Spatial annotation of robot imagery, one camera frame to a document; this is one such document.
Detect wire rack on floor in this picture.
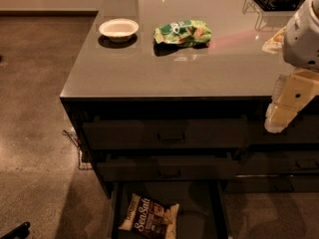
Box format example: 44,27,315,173
62,128,92,170

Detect white paper bowl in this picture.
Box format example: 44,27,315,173
99,18,139,43

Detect dark right middle drawer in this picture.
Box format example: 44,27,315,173
239,151,319,175

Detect green chip bag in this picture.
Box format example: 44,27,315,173
154,20,212,47

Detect black object bottom left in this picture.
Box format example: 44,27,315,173
0,222,31,239

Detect dark right top drawer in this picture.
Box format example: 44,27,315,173
249,115,319,144

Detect brown sea salt chip bag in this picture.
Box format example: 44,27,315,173
119,193,179,239

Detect open bottom drawer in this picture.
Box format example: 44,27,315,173
107,180,233,239

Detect dark right bottom drawer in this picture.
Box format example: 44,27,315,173
222,175,319,193

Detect dark drawer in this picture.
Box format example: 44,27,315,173
222,175,319,193
97,155,239,181
249,115,319,144
239,151,319,175
83,119,248,149

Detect dark counter cabinet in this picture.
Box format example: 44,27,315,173
61,0,318,192

